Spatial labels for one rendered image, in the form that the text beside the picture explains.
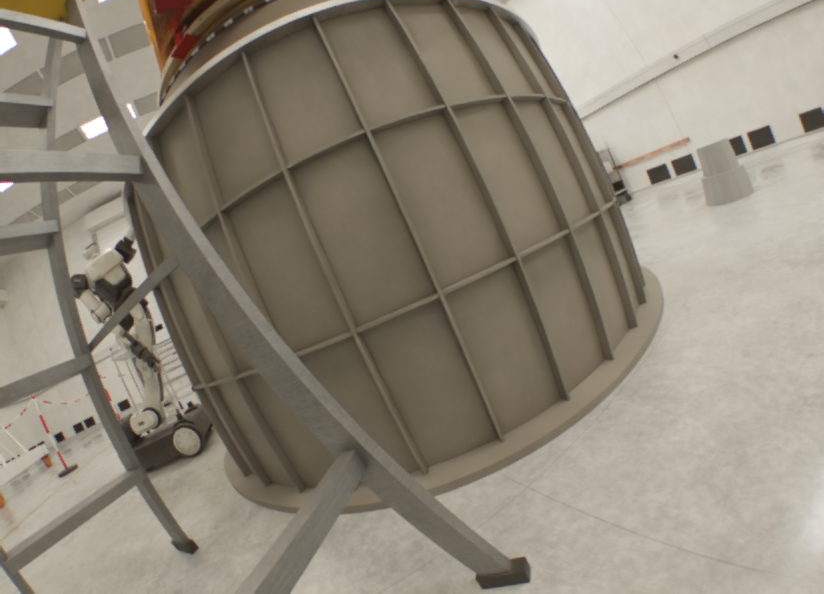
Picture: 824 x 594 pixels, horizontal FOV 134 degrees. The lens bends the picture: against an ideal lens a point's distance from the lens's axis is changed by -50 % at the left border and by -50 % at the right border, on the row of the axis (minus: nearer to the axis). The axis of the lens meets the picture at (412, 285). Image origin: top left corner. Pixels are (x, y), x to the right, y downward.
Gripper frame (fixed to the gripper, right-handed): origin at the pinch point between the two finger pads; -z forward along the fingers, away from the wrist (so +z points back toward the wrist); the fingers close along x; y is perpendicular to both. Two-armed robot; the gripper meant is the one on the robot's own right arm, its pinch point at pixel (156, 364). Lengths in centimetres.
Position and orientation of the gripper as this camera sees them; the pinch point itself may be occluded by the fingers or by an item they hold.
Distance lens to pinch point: 220.0
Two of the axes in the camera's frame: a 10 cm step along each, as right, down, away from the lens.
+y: 2.4, -5.5, 8.0
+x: 5.0, -6.3, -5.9
